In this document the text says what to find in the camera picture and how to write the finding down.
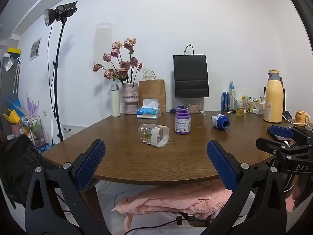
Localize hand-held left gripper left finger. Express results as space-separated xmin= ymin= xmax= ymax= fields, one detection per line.
xmin=25 ymin=139 xmax=115 ymax=235

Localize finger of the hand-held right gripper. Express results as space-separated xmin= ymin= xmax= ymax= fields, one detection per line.
xmin=266 ymin=125 xmax=313 ymax=143
xmin=255 ymin=137 xmax=297 ymax=156

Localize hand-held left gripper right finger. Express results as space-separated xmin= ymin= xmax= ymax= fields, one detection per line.
xmin=201 ymin=139 xmax=288 ymax=235

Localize clear plastic bottle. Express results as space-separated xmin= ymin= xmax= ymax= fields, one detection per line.
xmin=138 ymin=124 xmax=170 ymax=148

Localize yellow mug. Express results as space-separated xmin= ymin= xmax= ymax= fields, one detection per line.
xmin=294 ymin=111 xmax=311 ymax=125

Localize yellow thermos jug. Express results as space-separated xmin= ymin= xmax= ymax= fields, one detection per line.
xmin=263 ymin=70 xmax=284 ymax=123

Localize colourful snack packets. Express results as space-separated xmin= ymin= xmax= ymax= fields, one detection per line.
xmin=242 ymin=95 xmax=260 ymax=113

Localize glass of yellow tea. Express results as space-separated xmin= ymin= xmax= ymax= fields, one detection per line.
xmin=235 ymin=100 xmax=245 ymax=117

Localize purple supplement bottle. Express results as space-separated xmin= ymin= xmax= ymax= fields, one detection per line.
xmin=174 ymin=108 xmax=191 ymax=135

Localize clear glass bottle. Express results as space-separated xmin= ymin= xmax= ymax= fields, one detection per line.
xmin=229 ymin=80 xmax=236 ymax=111

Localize blue drink can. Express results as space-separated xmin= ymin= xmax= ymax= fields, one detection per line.
xmin=221 ymin=91 xmax=230 ymax=111

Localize pink cloth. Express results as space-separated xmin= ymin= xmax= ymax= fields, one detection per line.
xmin=111 ymin=179 xmax=233 ymax=232

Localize clear snack container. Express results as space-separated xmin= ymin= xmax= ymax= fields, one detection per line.
xmin=188 ymin=98 xmax=201 ymax=114

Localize white thermos flask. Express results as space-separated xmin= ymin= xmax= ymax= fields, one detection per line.
xmin=111 ymin=84 xmax=121 ymax=117

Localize black jacket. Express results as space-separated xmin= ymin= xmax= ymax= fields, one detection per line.
xmin=0 ymin=134 xmax=45 ymax=206

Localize pink ceramic vase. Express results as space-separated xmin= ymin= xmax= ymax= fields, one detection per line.
xmin=122 ymin=83 xmax=139 ymax=115

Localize blue tissue box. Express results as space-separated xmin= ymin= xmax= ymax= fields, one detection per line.
xmin=137 ymin=99 xmax=161 ymax=119

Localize purple plastic hanger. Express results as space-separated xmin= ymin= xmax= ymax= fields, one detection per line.
xmin=26 ymin=92 xmax=40 ymax=118

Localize yellow dustpan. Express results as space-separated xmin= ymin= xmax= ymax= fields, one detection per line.
xmin=3 ymin=109 xmax=22 ymax=125

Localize black paper bag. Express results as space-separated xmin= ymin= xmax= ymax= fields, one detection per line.
xmin=173 ymin=44 xmax=209 ymax=98

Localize brown paper bag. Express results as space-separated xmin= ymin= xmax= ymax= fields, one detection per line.
xmin=138 ymin=70 xmax=167 ymax=114

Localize dried pink rose bouquet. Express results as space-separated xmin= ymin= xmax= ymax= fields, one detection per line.
xmin=93 ymin=38 xmax=143 ymax=84

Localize grey cabinet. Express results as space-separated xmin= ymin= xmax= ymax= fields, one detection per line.
xmin=0 ymin=54 xmax=21 ymax=141

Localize black studio light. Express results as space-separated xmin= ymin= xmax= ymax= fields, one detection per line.
xmin=44 ymin=1 xmax=78 ymax=27

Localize white charging cable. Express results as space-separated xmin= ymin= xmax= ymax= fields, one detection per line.
xmin=283 ymin=116 xmax=313 ymax=131

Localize wire storage cart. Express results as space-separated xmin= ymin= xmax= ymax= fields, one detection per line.
xmin=21 ymin=115 xmax=46 ymax=150

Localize black floor cable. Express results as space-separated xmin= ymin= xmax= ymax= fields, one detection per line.
xmin=123 ymin=216 xmax=183 ymax=235

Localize wall poster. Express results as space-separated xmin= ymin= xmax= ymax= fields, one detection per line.
xmin=30 ymin=36 xmax=43 ymax=61

